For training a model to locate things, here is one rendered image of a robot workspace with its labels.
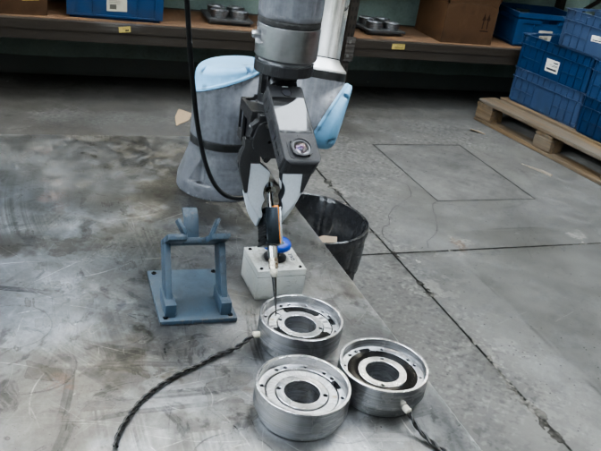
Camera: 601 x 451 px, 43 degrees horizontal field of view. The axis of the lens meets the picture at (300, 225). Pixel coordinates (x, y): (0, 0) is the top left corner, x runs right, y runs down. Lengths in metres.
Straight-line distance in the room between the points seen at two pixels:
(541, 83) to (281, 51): 4.16
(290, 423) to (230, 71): 0.65
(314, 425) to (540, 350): 1.92
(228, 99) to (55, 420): 0.64
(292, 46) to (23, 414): 0.49
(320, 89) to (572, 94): 3.64
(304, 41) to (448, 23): 4.09
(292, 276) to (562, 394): 1.57
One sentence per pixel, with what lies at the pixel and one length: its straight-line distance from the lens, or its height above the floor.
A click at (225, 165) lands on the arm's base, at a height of 0.86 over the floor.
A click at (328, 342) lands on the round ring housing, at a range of 0.92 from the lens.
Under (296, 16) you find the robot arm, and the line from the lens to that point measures 0.87.
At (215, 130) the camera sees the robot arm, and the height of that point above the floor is 0.92.
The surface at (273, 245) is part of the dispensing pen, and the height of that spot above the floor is 0.91.
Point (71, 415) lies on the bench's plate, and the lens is 0.84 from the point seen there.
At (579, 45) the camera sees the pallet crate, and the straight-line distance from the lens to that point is 4.77.
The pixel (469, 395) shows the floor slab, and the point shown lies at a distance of 2.35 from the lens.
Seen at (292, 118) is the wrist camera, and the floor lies 1.08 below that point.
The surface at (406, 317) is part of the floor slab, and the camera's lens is 2.63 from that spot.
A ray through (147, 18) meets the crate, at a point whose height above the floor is 0.47.
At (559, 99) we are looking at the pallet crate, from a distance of 4.88.
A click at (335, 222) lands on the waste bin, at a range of 2.34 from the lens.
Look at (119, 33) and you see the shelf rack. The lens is 4.21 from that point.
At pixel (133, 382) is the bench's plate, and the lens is 0.88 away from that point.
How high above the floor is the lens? 1.34
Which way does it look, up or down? 25 degrees down
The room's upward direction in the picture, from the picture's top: 9 degrees clockwise
